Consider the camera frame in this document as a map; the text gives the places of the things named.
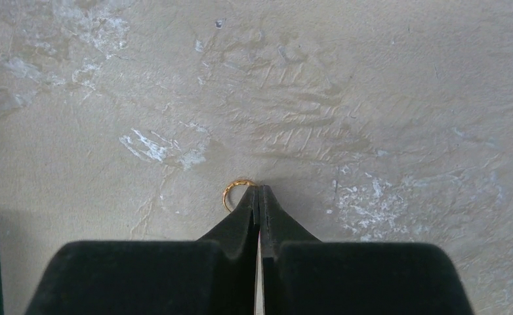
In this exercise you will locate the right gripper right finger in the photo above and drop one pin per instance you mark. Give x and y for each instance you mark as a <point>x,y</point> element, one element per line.
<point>304,275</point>

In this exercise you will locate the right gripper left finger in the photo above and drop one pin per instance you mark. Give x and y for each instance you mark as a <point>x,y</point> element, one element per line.
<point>215,274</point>

